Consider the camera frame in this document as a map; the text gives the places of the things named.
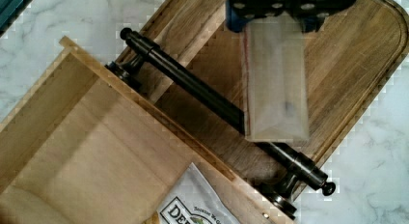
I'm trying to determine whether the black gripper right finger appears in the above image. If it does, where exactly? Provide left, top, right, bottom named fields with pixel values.
left=290, top=0, right=357, bottom=33

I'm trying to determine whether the wooden drawer box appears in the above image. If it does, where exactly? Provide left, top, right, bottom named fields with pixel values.
left=1, top=37, right=295, bottom=224

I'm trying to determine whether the white paper packet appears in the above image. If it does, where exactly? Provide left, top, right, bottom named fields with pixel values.
left=156, top=163, right=240, bottom=224

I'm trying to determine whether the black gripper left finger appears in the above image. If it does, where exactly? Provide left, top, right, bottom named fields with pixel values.
left=226, top=0, right=288, bottom=33

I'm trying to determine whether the black drawer handle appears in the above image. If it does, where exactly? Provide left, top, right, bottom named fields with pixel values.
left=106, top=28, right=337, bottom=218

